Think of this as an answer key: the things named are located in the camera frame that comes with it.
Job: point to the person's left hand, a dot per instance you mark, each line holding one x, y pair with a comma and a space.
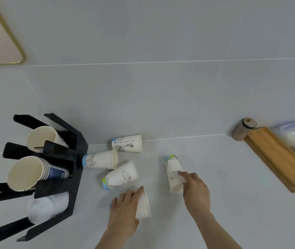
123, 215

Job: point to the person's right hand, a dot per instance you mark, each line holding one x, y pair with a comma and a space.
196, 195

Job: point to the person's left thumb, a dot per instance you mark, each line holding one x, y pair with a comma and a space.
137, 222

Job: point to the person's left middle finger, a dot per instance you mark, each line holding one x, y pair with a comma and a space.
130, 197

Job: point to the person's left little finger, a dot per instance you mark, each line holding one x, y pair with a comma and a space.
114, 204

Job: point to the white printed paper cup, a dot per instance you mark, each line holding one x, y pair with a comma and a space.
100, 159
128, 143
144, 207
121, 176
173, 169

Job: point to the person's left forearm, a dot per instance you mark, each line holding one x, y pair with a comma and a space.
115, 241

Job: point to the person's right forearm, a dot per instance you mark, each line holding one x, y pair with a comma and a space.
214, 233

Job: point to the black cup holder rack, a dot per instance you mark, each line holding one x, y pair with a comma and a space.
76, 176

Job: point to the stack of paper cups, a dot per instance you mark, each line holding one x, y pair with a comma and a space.
23, 173

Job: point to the plain white paper cup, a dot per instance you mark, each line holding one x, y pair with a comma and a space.
40, 137

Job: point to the brown jar with lid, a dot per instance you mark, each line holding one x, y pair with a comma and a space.
242, 130

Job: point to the wooden tray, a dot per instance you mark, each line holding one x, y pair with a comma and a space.
279, 158

